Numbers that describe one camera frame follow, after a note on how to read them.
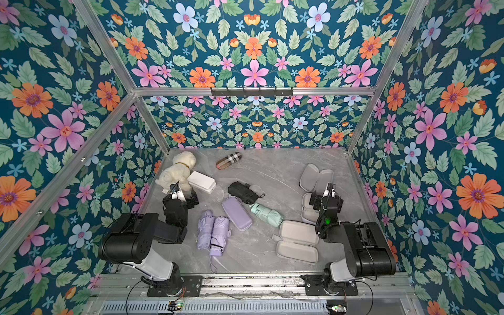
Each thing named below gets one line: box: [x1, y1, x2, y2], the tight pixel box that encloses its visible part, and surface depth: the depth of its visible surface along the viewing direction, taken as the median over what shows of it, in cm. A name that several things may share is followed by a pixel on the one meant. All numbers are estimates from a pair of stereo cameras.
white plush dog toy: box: [154, 150, 197, 195], surface depth 101 cm
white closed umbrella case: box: [187, 170, 217, 195], surface depth 102 cm
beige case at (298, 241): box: [271, 220, 319, 265], surface depth 86 cm
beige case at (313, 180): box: [298, 163, 335, 193], surface depth 107 cm
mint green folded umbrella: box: [250, 202, 284, 228], surface depth 90 cm
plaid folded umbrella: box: [215, 151, 243, 170], surface depth 113 cm
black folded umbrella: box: [227, 181, 265, 205], surface depth 100 cm
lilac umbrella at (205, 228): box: [196, 209, 215, 250], surface depth 86 cm
